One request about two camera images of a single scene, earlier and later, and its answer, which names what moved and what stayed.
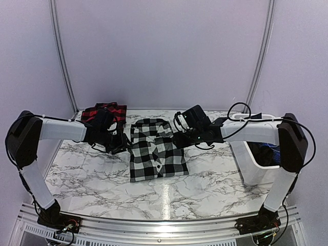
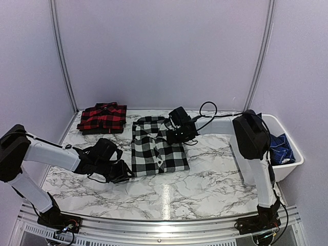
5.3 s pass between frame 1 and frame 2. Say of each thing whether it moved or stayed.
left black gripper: moved
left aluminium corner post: stayed
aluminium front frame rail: stayed
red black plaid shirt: stayed
